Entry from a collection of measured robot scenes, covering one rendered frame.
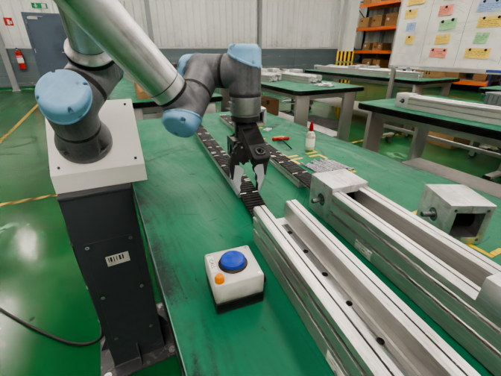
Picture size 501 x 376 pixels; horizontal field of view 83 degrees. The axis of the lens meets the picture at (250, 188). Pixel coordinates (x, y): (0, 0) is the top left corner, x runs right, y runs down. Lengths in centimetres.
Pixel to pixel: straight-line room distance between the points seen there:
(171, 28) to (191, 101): 1108
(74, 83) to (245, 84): 41
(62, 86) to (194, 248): 49
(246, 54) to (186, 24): 1120
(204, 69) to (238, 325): 52
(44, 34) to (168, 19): 377
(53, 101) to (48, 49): 1061
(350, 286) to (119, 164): 73
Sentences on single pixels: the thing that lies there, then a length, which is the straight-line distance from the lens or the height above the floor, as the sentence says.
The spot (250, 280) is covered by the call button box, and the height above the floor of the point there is 83.
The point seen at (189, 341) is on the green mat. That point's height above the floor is 78.
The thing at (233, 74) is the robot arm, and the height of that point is 110.
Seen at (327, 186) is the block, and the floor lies 87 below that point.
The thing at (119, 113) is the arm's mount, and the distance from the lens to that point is 104.
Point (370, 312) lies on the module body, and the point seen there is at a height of 83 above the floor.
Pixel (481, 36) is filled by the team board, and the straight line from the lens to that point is 356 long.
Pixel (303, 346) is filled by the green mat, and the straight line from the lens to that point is 46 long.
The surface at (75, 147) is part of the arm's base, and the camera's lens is 91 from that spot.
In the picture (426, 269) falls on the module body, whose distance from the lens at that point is 52.
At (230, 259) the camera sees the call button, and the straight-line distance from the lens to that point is 47.
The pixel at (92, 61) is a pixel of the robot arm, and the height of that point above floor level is 113.
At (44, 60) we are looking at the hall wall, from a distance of 1143.
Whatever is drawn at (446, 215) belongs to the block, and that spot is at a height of 85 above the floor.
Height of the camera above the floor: 116
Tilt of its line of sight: 26 degrees down
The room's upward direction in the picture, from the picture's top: straight up
